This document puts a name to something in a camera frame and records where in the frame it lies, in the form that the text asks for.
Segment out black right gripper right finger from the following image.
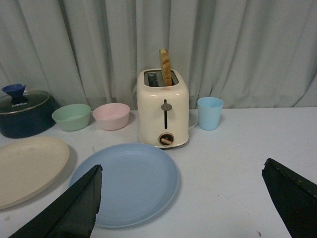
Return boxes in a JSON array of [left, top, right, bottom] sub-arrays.
[[262, 158, 317, 238]]

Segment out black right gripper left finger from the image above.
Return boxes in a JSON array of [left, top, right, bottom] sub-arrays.
[[11, 165, 103, 238]]

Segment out beige plate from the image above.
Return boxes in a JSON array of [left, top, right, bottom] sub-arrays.
[[0, 137, 69, 209]]

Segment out blue plate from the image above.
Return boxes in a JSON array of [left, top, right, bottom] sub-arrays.
[[69, 143, 179, 228]]

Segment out green bowl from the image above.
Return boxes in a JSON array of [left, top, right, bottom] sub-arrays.
[[52, 104, 91, 131]]

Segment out dark blue saucepan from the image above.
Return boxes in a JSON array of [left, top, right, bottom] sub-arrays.
[[0, 96, 59, 138]]

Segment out pink bowl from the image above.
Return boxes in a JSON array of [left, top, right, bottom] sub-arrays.
[[93, 103, 130, 130]]

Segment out light blue cup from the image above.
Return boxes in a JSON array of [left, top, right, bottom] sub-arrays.
[[197, 97, 223, 130]]

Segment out glass pot lid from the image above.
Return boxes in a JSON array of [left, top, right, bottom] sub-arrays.
[[0, 84, 51, 115]]

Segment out grey curtain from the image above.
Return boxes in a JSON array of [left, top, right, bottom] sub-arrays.
[[0, 0, 317, 109]]

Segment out cream toaster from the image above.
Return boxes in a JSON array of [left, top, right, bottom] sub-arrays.
[[137, 69, 189, 148]]

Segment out bread slice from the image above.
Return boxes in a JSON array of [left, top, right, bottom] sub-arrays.
[[159, 48, 172, 86]]

